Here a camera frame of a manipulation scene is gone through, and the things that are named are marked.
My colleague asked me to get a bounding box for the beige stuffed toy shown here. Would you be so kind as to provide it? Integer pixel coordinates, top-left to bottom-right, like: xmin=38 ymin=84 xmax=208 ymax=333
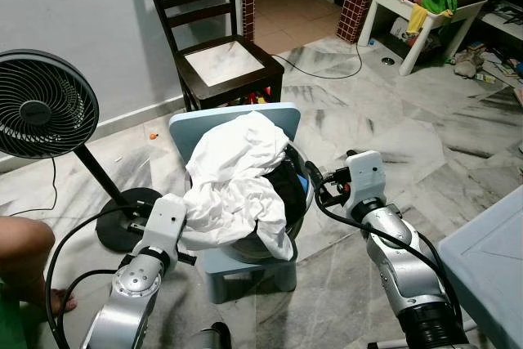
xmin=454 ymin=45 xmax=491 ymax=78

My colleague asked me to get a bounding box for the white shirt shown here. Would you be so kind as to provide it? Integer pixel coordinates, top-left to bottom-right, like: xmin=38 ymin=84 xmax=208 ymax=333
xmin=181 ymin=112 xmax=295 ymax=262

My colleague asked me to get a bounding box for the long black left arm cable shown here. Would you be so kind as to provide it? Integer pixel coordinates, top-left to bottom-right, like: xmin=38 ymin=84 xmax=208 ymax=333
xmin=45 ymin=204 xmax=154 ymax=348

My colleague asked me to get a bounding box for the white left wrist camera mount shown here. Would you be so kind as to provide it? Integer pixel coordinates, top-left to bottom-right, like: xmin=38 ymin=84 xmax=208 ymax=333
xmin=141 ymin=194 xmax=189 ymax=256

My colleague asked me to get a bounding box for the black standing fan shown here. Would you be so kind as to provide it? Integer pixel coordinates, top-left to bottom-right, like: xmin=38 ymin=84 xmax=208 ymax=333
xmin=0 ymin=49 xmax=164 ymax=253

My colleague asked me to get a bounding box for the black robot foot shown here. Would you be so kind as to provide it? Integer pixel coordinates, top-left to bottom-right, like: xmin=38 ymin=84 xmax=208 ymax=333
xmin=190 ymin=322 xmax=234 ymax=349

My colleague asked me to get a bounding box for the white low side table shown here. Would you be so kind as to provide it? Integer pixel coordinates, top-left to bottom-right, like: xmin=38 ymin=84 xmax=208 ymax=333
xmin=360 ymin=0 xmax=485 ymax=77

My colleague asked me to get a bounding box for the small yellow cloth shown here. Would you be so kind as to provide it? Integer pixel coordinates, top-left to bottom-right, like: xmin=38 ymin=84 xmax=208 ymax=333
xmin=406 ymin=4 xmax=430 ymax=35

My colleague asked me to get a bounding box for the round grey laundry basket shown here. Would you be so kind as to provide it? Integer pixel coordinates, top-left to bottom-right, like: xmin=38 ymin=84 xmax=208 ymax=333
xmin=219 ymin=141 xmax=316 ymax=266

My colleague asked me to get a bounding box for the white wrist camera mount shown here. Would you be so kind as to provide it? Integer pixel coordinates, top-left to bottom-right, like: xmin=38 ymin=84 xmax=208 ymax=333
xmin=343 ymin=150 xmax=387 ymax=207
xmin=141 ymin=194 xmax=189 ymax=256

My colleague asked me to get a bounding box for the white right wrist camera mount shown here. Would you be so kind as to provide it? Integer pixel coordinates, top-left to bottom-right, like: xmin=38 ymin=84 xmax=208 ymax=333
xmin=343 ymin=150 xmax=387 ymax=207

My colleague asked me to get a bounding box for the person bare leg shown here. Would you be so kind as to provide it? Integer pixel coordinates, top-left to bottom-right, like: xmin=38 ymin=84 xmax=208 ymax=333
xmin=0 ymin=217 xmax=79 ymax=319

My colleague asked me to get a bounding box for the dark wooden chair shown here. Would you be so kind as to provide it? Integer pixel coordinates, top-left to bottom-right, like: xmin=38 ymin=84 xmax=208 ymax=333
xmin=137 ymin=0 xmax=285 ymax=113

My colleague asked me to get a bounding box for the short black left arm cable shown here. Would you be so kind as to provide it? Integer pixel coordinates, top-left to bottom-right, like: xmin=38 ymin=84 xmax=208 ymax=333
xmin=53 ymin=267 xmax=119 ymax=343

